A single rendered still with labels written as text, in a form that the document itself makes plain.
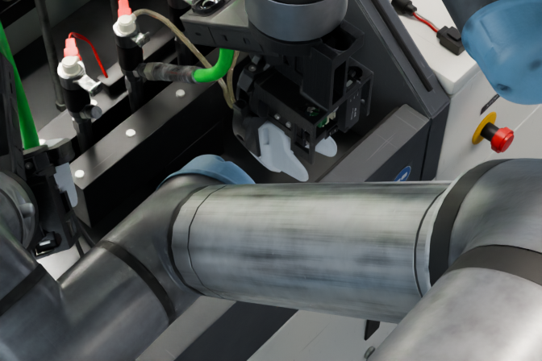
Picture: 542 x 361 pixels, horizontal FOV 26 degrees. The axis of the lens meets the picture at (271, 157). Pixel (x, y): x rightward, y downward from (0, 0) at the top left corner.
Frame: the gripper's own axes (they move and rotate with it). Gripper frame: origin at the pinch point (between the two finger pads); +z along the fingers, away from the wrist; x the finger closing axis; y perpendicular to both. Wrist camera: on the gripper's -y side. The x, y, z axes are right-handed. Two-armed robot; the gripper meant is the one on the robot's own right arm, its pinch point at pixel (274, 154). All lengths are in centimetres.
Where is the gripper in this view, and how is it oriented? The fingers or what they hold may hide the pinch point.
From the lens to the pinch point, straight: 103.2
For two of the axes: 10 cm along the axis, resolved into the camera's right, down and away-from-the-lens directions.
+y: 7.4, 5.5, -4.0
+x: 6.8, -5.9, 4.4
